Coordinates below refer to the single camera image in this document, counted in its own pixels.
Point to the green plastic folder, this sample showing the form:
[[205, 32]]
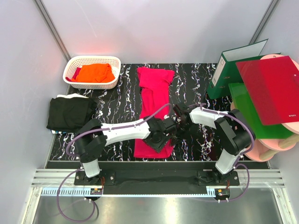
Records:
[[243, 103]]

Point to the aluminium rail frame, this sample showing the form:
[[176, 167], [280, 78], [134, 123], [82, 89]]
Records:
[[261, 198]]

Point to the folded black t shirt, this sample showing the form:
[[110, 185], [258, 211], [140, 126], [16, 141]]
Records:
[[69, 113]]

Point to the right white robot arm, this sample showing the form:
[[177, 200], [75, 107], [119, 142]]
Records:
[[234, 133]]

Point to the red plastic folder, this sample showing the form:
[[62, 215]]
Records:
[[273, 86]]

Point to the orange t shirt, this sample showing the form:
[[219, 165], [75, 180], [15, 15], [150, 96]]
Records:
[[94, 73]]

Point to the magenta t shirt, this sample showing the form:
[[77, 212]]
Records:
[[155, 94]]

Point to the pink round wooden stool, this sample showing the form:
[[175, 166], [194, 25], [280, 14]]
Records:
[[264, 149]]

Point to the green lever arch binder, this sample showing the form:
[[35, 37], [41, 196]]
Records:
[[226, 70]]

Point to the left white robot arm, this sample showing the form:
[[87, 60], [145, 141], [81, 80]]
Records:
[[94, 136]]

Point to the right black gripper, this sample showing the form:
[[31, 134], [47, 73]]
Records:
[[180, 136]]

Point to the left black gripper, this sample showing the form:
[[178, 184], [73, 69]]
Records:
[[157, 147]]

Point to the white plastic basket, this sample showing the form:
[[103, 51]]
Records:
[[79, 61]]

